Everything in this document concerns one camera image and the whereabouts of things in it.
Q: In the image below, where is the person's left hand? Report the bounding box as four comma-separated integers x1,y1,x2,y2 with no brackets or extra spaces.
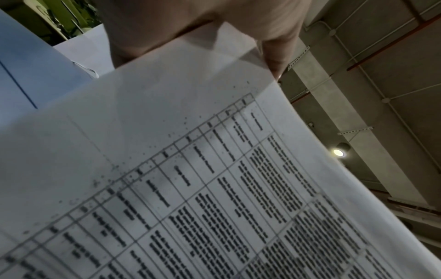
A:
102,0,313,81

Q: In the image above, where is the printed paper sheet with table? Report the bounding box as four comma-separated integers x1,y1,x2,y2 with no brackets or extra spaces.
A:
0,21,441,279

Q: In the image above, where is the short red ceiling pipe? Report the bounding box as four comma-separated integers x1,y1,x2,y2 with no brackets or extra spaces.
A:
290,90,311,105

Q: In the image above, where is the plain white paper sheet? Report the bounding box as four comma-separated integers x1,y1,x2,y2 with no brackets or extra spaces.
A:
52,23,115,80

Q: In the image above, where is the long red ceiling pipe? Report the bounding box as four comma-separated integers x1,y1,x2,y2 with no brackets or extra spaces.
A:
346,13,441,72

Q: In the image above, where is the round ceiling lamp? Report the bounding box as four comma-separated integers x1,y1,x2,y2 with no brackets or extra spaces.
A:
331,142,352,159

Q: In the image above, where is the white paper sheet blue line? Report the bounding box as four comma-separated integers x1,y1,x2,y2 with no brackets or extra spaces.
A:
0,8,101,129

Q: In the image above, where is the white ceiling conduit pipe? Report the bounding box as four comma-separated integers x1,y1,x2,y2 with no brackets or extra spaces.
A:
303,20,441,142

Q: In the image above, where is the perforated metal strut bracket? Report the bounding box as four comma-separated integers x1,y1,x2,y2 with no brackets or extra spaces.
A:
287,46,311,72
337,126,375,137

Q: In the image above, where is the metal wire paper clip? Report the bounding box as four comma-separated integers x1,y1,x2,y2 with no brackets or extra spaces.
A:
72,61,101,79

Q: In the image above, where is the green machine frame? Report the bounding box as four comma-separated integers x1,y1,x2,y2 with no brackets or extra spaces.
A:
0,0,105,46

